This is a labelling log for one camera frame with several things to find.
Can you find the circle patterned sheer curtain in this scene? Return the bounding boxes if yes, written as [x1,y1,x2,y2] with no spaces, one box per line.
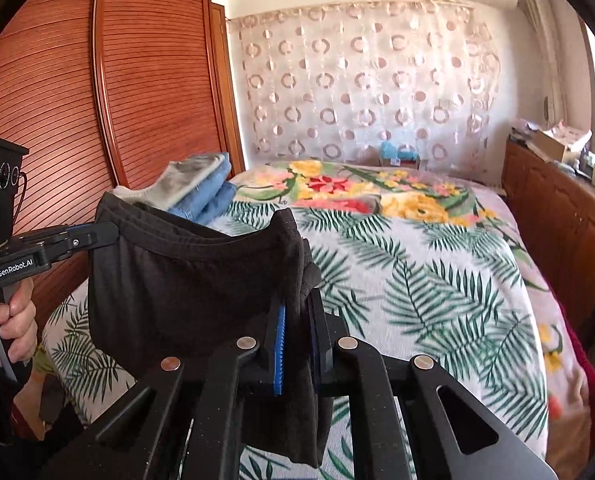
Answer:
[226,0,501,173]

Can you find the person's left hand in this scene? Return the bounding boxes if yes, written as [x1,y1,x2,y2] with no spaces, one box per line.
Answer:
[0,279,39,369]

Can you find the blue packet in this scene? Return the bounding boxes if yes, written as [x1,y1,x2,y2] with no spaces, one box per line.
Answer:
[379,140,421,169]

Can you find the red cloth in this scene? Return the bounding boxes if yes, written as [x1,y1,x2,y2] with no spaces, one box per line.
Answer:
[560,307,595,443]

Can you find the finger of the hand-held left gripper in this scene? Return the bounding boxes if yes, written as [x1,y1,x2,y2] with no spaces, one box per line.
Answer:
[16,222,120,247]
[44,240,114,262]

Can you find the folded grey garment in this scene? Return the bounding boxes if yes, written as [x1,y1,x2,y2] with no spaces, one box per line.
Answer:
[112,154,229,212]

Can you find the slatted wooden wardrobe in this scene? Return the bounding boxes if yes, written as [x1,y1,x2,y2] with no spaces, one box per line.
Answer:
[0,0,247,313]

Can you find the leaf printed bed sheet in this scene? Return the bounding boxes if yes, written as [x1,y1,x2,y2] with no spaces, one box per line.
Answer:
[40,195,551,480]

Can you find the wooden cabinet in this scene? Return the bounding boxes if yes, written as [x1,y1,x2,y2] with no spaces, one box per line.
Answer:
[500,137,595,343]

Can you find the cardboard box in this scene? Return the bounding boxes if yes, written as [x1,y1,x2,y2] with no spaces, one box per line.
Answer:
[531,126,593,164]

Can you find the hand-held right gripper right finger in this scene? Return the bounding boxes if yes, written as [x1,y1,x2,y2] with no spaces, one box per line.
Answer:
[305,287,558,480]

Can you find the black pants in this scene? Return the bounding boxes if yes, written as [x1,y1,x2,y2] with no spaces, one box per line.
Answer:
[86,192,335,468]

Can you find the floral blanket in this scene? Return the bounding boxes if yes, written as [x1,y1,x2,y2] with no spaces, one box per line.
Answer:
[228,159,595,466]

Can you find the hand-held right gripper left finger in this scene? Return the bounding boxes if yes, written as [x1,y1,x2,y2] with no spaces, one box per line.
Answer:
[52,304,288,480]

